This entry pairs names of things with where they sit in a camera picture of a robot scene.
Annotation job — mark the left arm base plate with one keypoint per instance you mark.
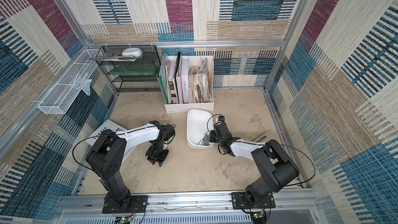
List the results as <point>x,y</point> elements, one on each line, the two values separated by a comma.
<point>133,203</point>

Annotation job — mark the white wire wall basket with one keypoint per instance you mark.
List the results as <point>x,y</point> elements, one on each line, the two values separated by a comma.
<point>74,80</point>

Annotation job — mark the steel nail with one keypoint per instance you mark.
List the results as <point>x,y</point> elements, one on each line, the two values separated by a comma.
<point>205,141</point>

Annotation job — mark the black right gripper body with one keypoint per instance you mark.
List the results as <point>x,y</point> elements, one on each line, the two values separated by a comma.
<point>212,138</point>

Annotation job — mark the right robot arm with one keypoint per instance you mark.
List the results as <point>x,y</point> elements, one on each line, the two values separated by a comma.
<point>277,169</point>

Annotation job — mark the green folder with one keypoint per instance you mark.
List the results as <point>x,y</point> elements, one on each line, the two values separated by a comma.
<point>162,79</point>

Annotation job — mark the white magazine on table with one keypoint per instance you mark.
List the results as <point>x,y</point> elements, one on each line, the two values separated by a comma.
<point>108,124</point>

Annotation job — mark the black wire shelf rack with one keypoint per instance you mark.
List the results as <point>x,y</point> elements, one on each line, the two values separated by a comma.
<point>130,74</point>

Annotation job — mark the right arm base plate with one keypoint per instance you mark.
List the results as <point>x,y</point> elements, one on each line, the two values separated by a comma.
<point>244,200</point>

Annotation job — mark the white perforated file organizer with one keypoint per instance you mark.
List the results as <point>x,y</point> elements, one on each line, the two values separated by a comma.
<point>190,83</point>

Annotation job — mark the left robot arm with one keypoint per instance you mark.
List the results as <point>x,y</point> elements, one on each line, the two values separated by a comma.
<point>111,144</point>

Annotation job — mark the white plastic storage box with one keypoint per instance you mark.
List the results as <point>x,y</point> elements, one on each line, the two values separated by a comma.
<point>198,124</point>

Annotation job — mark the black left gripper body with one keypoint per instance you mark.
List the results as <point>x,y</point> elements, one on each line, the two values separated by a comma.
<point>157,152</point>

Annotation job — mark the white round device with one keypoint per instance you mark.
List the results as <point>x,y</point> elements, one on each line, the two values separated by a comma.
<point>132,52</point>

